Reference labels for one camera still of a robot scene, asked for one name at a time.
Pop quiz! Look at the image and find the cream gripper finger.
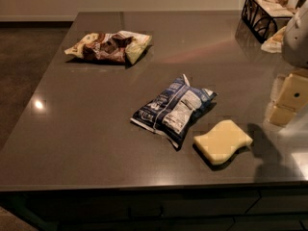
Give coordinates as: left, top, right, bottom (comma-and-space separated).
276, 68, 308, 112
267, 106, 295, 127

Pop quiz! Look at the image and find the brown chip bag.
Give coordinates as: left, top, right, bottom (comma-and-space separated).
64, 31, 152, 64

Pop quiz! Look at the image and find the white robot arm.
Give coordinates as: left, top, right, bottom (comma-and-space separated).
266, 0, 308, 127

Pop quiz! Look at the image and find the blue chip bag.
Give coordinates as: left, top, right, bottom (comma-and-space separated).
131, 74, 218, 149

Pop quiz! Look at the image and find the yellow sponge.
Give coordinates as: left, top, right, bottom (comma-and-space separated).
193, 119, 253, 166

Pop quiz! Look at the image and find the black wire basket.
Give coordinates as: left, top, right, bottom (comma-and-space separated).
242, 0, 296, 43

